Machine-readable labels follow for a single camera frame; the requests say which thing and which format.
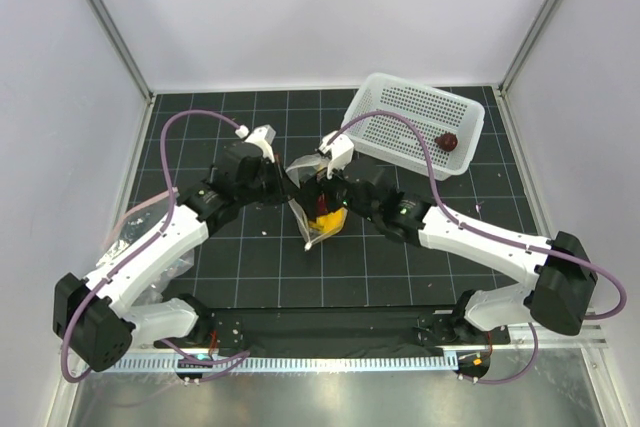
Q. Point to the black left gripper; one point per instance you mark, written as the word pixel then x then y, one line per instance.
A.
pixel 284 188

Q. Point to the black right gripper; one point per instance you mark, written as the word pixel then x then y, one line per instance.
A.
pixel 312 187

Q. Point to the yellow banana bunch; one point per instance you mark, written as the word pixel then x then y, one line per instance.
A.
pixel 329 224

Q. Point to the clear polka dot zip bag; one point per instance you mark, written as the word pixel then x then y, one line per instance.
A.
pixel 299 170

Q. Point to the red apple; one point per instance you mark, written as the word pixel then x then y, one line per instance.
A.
pixel 447 142
pixel 321 208

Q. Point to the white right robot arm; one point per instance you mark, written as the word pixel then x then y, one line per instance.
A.
pixel 551 284

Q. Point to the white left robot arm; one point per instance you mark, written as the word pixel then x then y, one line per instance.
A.
pixel 97 318

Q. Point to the black grid cutting mat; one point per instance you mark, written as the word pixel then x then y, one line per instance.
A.
pixel 258 260

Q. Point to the white perforated plastic basket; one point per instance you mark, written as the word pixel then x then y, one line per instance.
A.
pixel 432 111

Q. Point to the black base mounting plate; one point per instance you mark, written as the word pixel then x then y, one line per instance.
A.
pixel 342 332

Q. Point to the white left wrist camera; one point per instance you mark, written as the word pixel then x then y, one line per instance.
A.
pixel 261 136

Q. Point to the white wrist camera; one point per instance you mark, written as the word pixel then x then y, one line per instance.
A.
pixel 338 149
pixel 261 136

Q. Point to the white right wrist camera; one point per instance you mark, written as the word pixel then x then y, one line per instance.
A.
pixel 338 149

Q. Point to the white slotted cable duct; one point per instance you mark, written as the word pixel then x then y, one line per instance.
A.
pixel 173 363

